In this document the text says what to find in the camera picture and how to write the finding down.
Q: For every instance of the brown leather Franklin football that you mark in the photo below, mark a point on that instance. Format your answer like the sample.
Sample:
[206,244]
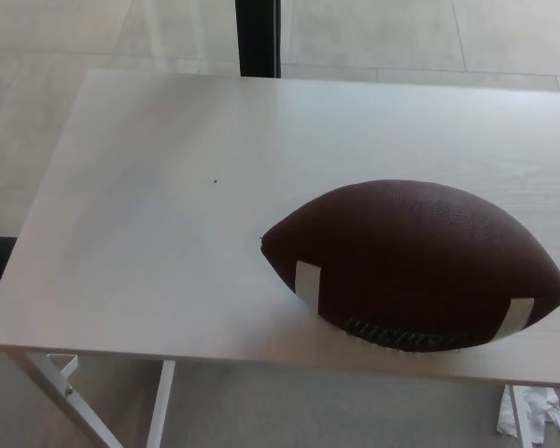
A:
[401,256]

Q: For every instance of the white crumpled paper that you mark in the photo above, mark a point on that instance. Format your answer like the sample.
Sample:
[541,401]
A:
[541,410]

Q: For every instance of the black window frame post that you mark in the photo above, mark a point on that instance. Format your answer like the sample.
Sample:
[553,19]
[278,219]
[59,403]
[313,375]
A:
[257,37]

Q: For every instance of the white diagonal desk brace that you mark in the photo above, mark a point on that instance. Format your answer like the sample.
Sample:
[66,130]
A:
[51,380]

